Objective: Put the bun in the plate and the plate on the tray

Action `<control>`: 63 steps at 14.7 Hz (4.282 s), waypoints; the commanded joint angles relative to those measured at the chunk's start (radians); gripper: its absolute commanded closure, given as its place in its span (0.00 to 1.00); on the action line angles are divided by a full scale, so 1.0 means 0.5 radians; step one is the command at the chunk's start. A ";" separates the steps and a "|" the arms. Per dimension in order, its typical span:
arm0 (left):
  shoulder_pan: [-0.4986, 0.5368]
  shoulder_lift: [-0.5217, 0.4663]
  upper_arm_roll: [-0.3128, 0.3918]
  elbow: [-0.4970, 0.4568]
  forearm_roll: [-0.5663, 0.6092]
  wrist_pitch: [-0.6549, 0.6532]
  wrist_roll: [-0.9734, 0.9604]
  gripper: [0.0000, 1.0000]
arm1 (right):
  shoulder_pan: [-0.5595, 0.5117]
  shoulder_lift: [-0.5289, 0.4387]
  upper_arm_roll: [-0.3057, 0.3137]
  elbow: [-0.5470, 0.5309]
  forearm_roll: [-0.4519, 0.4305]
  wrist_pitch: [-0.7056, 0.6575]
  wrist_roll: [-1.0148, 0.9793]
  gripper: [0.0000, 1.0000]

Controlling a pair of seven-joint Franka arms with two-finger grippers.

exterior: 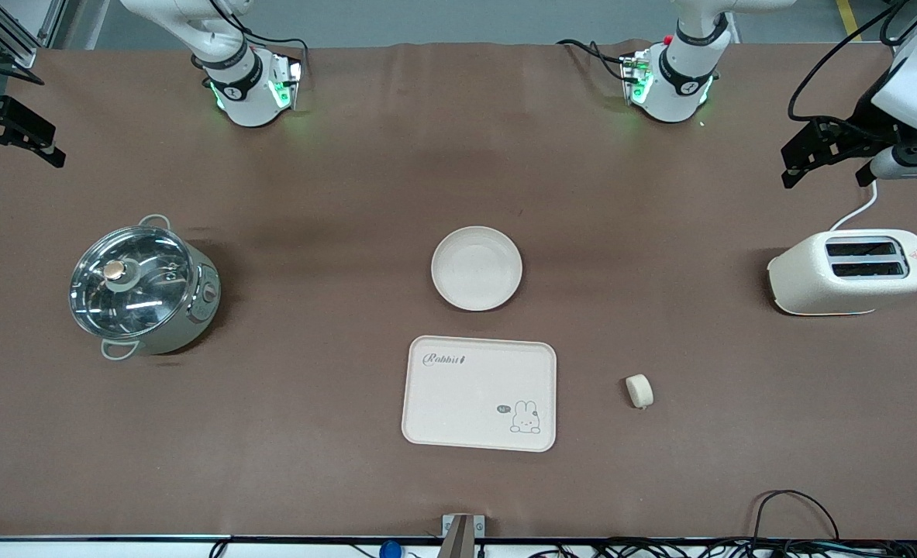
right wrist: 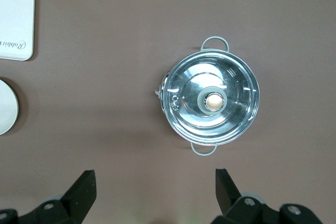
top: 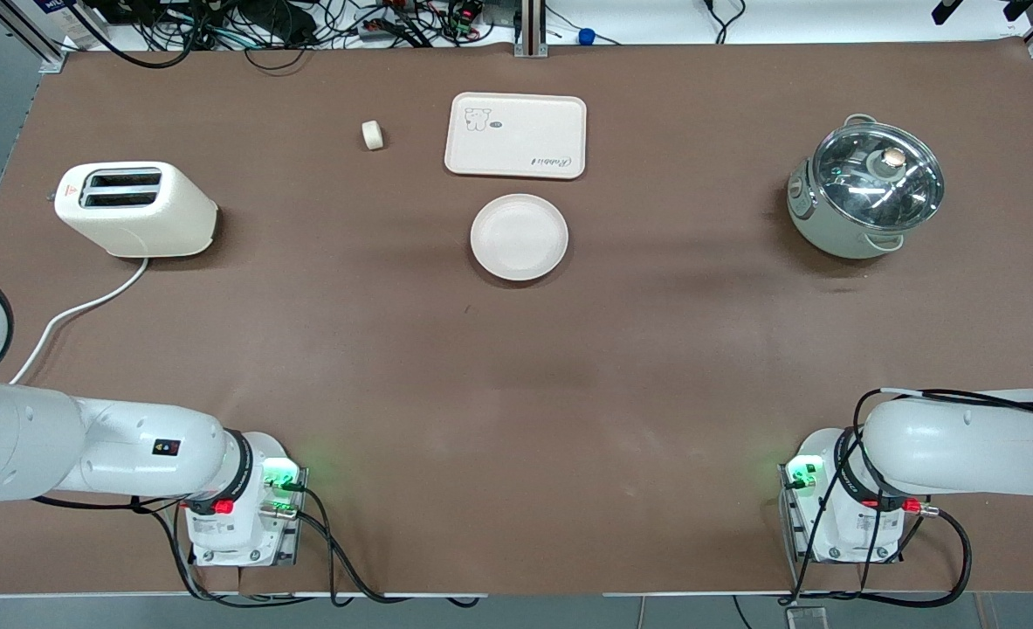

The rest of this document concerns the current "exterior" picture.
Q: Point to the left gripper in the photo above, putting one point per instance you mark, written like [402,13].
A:
[866,126]

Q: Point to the small white bun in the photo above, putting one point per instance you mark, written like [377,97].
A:
[639,390]

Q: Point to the round cream plate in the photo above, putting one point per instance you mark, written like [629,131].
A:
[477,268]

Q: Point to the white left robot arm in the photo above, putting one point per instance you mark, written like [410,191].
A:
[679,74]

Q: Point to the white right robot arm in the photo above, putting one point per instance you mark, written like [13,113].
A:
[237,74]

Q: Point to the cream rabbit print tray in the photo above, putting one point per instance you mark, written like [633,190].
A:
[474,395]

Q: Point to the cream two-slot toaster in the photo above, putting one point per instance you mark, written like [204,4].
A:
[846,291]

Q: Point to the glass pot lid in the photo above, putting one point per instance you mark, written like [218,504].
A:
[129,283]

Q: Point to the steel pot with glass lid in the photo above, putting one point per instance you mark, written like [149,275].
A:
[194,318]

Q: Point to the brown table mat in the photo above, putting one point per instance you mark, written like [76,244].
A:
[349,194]

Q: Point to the small blue round object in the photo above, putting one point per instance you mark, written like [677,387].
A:
[389,550]

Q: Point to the aluminium frame profile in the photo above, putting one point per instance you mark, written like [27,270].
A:
[8,31]

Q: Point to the grey metal camera bracket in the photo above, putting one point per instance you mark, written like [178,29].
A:
[462,533]

